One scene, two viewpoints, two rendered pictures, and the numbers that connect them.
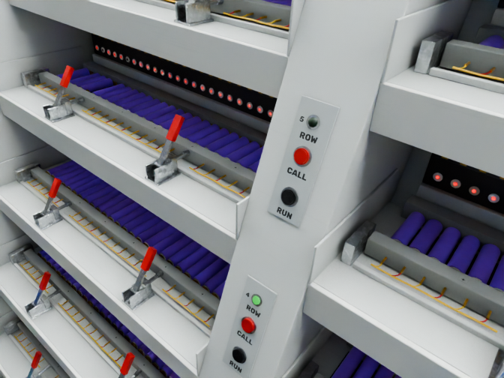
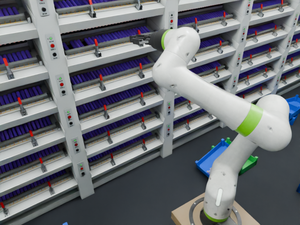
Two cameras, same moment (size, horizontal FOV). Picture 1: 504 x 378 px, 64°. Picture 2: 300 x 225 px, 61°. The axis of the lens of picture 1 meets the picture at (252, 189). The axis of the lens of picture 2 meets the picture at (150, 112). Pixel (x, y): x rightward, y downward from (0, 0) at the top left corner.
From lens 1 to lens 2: 1.46 m
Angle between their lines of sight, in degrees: 60
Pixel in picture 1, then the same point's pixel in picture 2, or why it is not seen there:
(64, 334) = (119, 111)
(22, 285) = (93, 121)
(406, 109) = (181, 6)
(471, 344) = not seen: hidden behind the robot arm
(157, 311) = (146, 74)
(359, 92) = (176, 7)
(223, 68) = (151, 14)
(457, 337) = not seen: hidden behind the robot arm
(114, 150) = (124, 49)
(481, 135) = (188, 6)
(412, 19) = not seen: outside the picture
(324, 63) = (170, 5)
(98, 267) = (127, 81)
